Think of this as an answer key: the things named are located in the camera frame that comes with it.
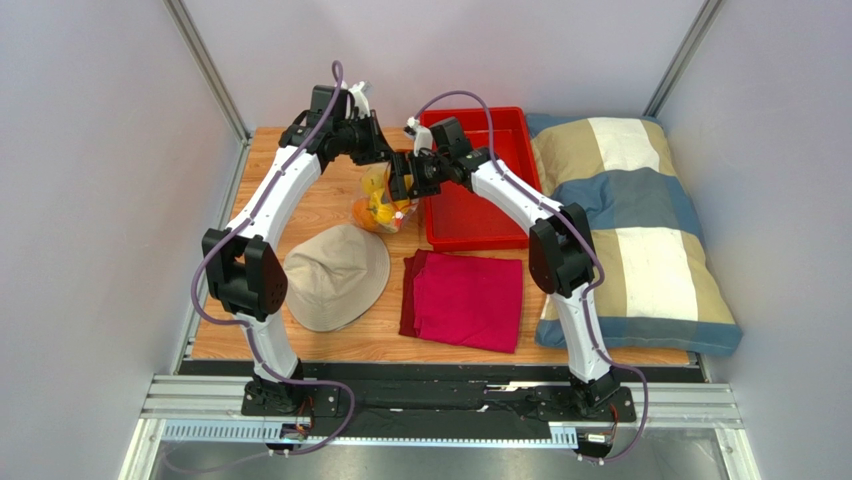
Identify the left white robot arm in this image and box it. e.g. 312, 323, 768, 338
202, 81, 392, 415

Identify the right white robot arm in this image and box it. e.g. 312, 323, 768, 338
390, 117, 620, 418

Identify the clear zip top bag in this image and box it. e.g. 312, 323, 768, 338
350, 164, 419, 234

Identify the aluminium frame rail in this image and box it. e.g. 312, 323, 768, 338
141, 375, 743, 449

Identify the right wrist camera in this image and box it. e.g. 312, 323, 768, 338
404, 116, 434, 156

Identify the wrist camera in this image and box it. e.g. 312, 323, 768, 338
347, 81, 372, 119
404, 116, 434, 156

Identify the magenta folded cloth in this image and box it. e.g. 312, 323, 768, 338
398, 250, 524, 354

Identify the red plastic tray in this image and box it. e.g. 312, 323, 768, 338
419, 107, 542, 253

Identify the yellow fake pear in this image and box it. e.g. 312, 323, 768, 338
361, 167, 416, 229

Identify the plaid pillow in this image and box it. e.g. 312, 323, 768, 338
526, 114, 743, 357

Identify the orange fake fruit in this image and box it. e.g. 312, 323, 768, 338
351, 198, 380, 232

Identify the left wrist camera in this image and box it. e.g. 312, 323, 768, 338
347, 81, 372, 119

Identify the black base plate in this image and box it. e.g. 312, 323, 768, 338
241, 380, 641, 440

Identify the beige bucket hat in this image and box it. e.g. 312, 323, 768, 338
283, 224, 391, 333

